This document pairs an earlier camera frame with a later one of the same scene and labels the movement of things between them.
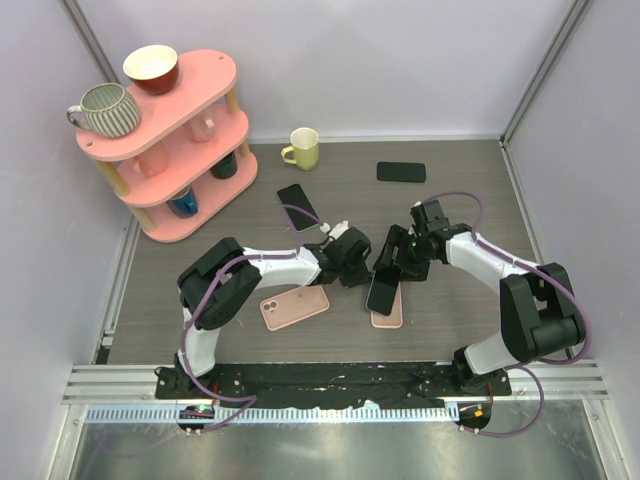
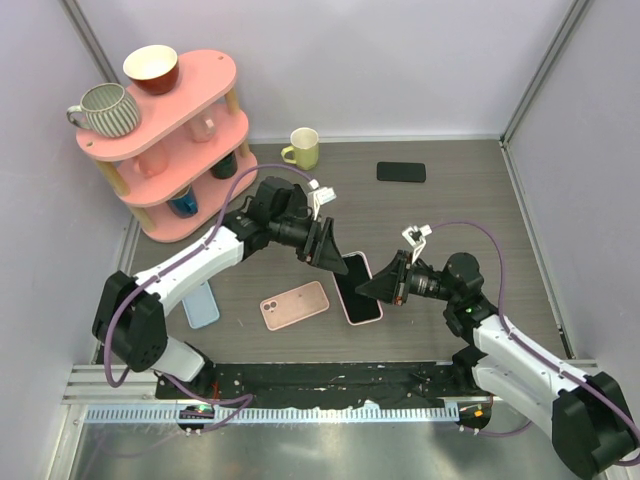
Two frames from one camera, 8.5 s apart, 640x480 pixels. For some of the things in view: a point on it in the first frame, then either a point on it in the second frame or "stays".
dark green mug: (226, 167) stays
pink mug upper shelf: (201, 129) stays
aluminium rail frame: (109, 383) stays
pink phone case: (395, 319) -> (359, 309)
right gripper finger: (395, 251) -> (382, 286)
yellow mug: (305, 145) stays
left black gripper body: (349, 266) -> (305, 251)
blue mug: (184, 204) stays
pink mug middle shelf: (153, 162) stays
